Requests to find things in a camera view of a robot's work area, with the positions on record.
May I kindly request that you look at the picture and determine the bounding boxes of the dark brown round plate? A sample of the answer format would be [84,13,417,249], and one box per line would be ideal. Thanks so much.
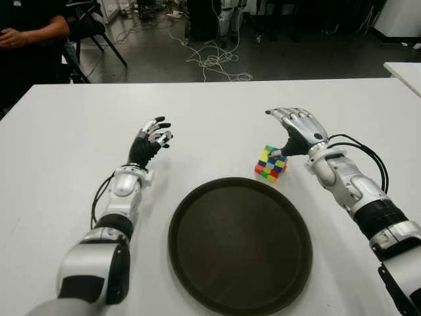
[167,176,313,316]

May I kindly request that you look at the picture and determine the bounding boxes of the multicolour Rubik's cube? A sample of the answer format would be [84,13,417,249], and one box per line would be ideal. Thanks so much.
[253,144,289,182]

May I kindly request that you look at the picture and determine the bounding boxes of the arm black cable bundle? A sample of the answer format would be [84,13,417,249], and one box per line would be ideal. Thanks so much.
[327,134,389,198]
[90,174,116,230]

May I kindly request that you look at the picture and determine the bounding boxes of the seated person in black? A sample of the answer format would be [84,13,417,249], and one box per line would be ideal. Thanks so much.
[0,0,82,113]

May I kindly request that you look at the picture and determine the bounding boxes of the tangled white floor cable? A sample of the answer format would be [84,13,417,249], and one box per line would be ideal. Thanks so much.
[167,26,254,83]

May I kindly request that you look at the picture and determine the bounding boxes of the right arm black cable bundle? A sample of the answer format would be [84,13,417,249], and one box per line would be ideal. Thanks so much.
[327,134,389,198]

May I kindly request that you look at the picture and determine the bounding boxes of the white cabinet with black base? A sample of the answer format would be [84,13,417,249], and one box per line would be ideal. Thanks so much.
[373,0,421,43]

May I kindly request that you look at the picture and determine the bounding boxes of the black folding chair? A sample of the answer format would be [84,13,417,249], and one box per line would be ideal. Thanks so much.
[62,0,128,83]

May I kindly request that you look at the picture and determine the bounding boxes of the left arm black cable bundle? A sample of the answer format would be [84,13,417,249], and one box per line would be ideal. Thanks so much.
[90,174,116,230]

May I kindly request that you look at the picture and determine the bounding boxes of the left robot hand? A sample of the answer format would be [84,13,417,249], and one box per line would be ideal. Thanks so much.
[128,115,174,171]

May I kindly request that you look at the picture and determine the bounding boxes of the white glass display cabinet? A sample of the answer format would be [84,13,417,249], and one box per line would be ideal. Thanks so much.
[98,0,121,24]

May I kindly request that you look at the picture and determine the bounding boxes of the silver humanoid robot legs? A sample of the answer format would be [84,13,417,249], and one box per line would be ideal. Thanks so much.
[218,0,244,42]

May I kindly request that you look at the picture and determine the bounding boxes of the white side table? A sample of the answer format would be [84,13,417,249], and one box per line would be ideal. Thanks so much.
[383,61,421,98]

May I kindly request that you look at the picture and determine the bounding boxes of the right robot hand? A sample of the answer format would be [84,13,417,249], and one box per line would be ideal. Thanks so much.
[264,107,329,158]

